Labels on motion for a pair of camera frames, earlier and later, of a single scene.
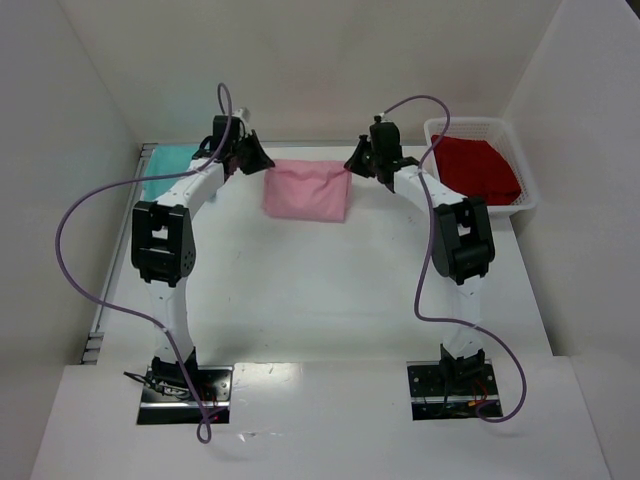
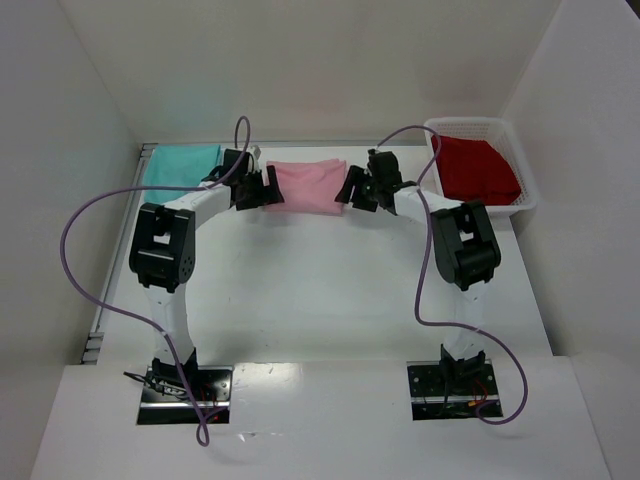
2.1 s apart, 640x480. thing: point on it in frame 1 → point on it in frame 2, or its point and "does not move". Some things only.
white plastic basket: x=482 y=159 does not move
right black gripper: x=366 y=156 → x=358 y=186
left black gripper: x=248 y=154 → x=258 y=189
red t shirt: x=472 y=168 does not move
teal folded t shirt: x=166 y=159 does not move
